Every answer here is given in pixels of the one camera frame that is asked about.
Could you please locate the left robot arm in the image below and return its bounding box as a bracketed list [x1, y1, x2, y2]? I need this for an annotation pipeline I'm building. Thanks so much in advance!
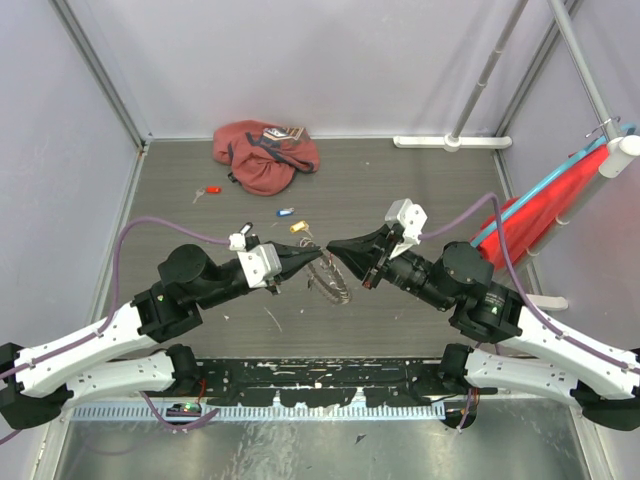
[1, 242, 322, 430]

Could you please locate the red cloth on hanger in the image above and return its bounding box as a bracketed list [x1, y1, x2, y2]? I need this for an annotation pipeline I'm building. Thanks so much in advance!
[500, 147, 609, 265]

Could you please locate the key with yellow tag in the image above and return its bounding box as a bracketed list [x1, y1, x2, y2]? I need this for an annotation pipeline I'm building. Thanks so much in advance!
[289, 220, 313, 238]

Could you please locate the key with blue tag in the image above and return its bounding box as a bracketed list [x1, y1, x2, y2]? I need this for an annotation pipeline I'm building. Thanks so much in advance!
[276, 208, 295, 218]

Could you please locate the key with red tag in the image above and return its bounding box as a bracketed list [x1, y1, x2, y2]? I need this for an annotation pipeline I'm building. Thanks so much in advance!
[193, 186, 222, 204]

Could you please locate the grey rack pole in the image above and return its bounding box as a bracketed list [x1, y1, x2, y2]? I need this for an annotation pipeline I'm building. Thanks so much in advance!
[448, 0, 528, 137]

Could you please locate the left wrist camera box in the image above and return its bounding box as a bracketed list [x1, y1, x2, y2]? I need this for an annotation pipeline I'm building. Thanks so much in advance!
[237, 243, 282, 289]

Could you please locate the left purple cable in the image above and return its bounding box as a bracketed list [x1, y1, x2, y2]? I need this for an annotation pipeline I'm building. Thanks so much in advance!
[0, 215, 246, 446]

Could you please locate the white rack base bar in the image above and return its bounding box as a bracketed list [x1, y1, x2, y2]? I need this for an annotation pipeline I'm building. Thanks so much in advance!
[393, 135, 513, 152]

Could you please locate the red crumpled shirt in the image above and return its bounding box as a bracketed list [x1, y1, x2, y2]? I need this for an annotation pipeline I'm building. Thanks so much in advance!
[212, 120, 321, 196]

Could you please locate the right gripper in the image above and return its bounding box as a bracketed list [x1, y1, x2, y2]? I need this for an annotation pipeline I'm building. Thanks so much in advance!
[327, 220, 455, 311]

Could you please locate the key with black tag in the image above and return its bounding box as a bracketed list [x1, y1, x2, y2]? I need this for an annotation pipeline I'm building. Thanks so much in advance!
[239, 222, 253, 235]

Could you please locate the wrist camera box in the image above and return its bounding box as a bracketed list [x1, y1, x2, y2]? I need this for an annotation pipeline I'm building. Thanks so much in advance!
[384, 198, 428, 259]
[237, 243, 282, 289]

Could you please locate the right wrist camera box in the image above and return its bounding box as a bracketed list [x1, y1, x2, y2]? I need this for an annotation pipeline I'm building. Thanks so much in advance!
[384, 198, 428, 259]

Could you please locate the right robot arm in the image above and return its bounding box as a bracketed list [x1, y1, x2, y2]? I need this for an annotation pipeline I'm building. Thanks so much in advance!
[327, 226, 639, 431]

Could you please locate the white slotted cable duct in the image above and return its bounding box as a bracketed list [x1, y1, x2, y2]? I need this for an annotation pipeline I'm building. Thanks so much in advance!
[70, 397, 446, 422]

